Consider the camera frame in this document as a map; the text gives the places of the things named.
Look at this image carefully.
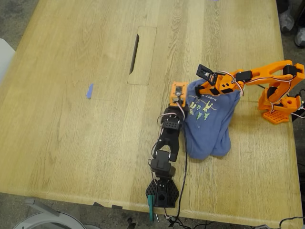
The orange foam-padded gripper finger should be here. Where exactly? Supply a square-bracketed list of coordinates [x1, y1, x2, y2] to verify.
[194, 86, 219, 98]
[195, 80, 217, 93]

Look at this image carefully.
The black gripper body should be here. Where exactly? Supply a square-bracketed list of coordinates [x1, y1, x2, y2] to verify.
[163, 105, 187, 122]

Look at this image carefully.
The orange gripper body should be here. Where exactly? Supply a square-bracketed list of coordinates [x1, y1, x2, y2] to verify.
[213, 70, 253, 95]

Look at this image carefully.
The blue printed T-shirt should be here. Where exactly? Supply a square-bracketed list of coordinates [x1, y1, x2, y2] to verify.
[183, 80, 241, 161]

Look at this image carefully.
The grey sneaker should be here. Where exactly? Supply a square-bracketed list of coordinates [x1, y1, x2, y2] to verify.
[279, 9, 295, 33]
[294, 27, 305, 48]

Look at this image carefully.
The short blue tape strip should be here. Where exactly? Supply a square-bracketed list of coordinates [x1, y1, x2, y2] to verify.
[85, 83, 94, 100]

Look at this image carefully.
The teal table clamp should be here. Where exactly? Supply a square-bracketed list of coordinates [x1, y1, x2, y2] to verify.
[146, 195, 155, 222]

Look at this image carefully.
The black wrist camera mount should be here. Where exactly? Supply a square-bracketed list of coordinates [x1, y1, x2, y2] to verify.
[196, 63, 219, 85]

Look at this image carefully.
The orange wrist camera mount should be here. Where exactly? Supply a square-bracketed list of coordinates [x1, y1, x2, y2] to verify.
[170, 81, 189, 107]

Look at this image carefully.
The long black camera cable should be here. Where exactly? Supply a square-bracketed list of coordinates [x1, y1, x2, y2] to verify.
[166, 102, 191, 227]

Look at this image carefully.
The wooden cable slot cover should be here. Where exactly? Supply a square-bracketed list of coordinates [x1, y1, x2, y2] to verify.
[127, 25, 158, 86]

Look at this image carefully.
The black cable on floor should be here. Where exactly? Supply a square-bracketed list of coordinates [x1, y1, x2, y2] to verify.
[252, 215, 305, 229]

